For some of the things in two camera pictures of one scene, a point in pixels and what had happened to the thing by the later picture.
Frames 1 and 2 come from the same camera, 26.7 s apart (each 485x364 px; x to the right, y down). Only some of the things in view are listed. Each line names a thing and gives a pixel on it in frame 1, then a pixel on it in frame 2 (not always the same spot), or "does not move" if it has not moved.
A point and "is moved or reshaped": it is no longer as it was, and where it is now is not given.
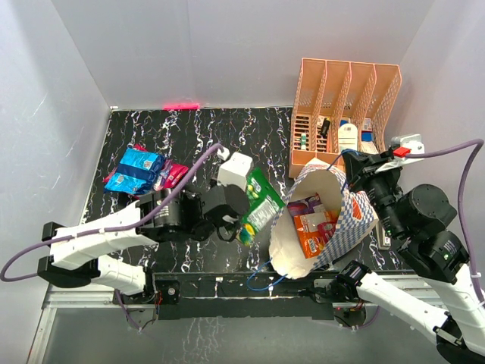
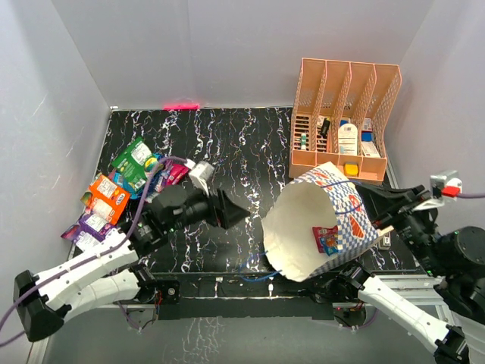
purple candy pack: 304,205 is moved or reshaped
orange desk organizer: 340,107 does not move
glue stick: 303,141 does not move
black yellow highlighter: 325,127 does not move
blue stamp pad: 367,136 does not move
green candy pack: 264,202 -> 131,165
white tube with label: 348,136 does not move
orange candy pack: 307,226 -> 108,199
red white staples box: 367,124 does not move
